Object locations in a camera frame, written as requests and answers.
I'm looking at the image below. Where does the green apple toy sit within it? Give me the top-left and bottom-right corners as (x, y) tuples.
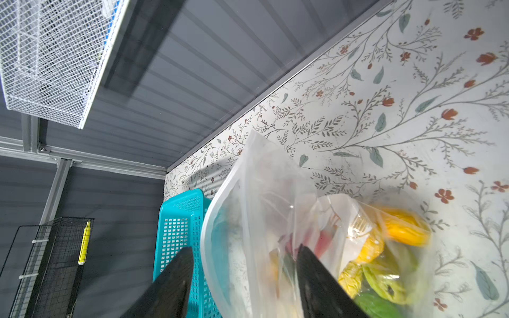
(354, 292), (404, 318)

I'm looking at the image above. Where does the green pear toy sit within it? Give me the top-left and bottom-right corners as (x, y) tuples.
(362, 245), (418, 306)

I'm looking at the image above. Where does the white wire mesh basket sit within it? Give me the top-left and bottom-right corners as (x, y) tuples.
(1, 0), (129, 129)

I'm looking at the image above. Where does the orange mango toy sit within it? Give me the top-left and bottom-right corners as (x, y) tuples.
(380, 207), (432, 247)

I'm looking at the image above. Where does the red strawberry toy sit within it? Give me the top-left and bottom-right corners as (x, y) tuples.
(278, 233), (298, 259)
(314, 227), (335, 258)

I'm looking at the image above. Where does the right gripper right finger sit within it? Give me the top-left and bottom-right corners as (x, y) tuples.
(296, 245), (368, 318)

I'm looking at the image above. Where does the black wire basket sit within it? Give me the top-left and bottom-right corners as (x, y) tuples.
(1, 217), (95, 317)

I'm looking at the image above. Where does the teal plastic basket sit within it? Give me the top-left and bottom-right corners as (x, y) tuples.
(152, 189), (221, 318)

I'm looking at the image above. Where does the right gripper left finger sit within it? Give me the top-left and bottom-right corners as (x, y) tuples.
(122, 246), (194, 317)

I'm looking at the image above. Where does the yellow black marker pen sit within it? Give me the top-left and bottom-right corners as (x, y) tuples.
(78, 220), (91, 266)

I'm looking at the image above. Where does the pale yellow pear toy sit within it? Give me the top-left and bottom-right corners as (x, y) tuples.
(338, 262), (363, 299)

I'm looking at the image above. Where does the yellow lemon toy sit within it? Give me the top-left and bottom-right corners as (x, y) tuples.
(355, 229), (385, 264)

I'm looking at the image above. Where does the orange yellow round fruit toy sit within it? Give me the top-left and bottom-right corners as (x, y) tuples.
(269, 249), (280, 288)

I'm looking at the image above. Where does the clear zip top bag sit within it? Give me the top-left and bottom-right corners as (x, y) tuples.
(200, 132), (433, 317)

